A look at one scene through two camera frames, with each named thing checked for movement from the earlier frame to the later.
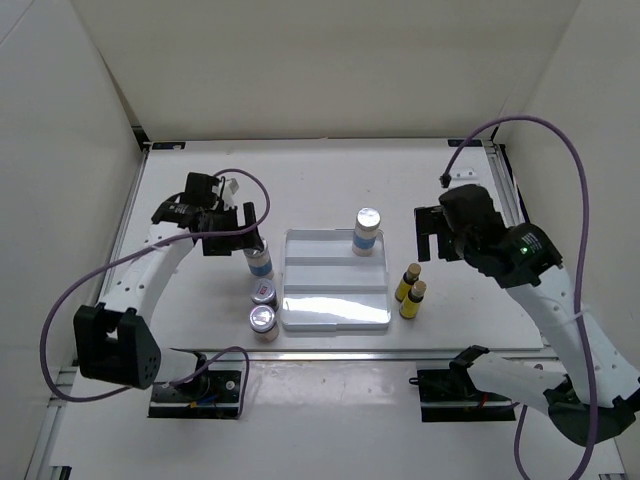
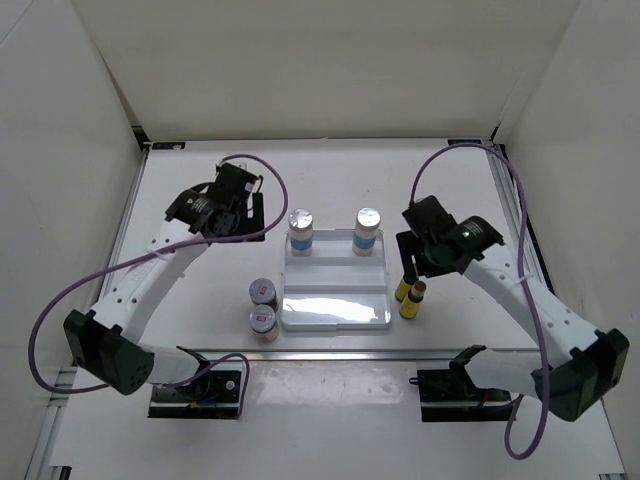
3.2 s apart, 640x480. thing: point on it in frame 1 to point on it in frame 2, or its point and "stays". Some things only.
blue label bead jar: x=259 y=260 to x=301 y=232
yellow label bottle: x=404 y=286 stays
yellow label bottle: x=410 y=305 stays
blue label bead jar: x=365 y=232 stays
